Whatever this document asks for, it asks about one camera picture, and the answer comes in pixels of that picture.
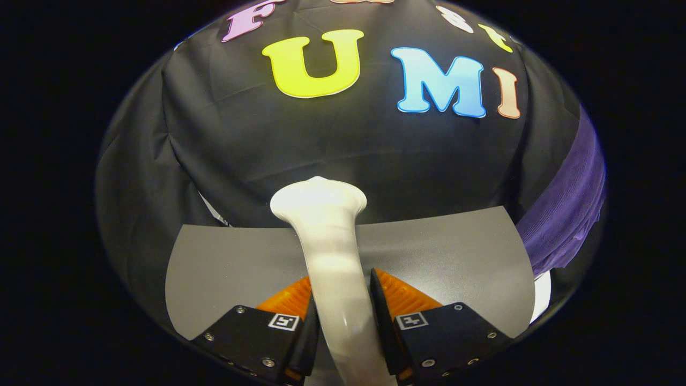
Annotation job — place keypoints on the white garment steamer wand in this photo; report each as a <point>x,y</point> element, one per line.
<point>332,268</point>

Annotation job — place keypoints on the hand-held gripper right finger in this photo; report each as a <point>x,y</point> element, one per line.
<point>383,332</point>

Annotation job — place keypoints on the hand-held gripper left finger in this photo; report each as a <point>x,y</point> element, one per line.
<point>309,343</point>

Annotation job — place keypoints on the black backdrop cloth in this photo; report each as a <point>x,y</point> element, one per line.
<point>332,145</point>

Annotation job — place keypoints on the grey cabinet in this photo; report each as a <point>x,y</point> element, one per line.
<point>439,257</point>

